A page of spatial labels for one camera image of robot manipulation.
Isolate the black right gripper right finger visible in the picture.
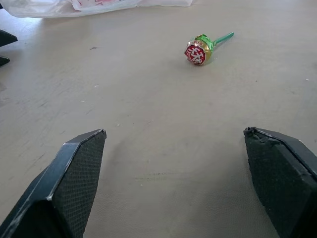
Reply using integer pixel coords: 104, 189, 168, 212
243, 126, 317, 238

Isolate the white plastic bag, pink print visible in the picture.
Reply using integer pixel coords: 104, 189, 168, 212
5, 0, 193, 18

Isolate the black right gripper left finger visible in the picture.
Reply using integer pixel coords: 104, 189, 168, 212
0, 128, 107, 238

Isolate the green-stick lollipop in red wrapper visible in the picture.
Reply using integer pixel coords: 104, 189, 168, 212
185, 31, 234, 66

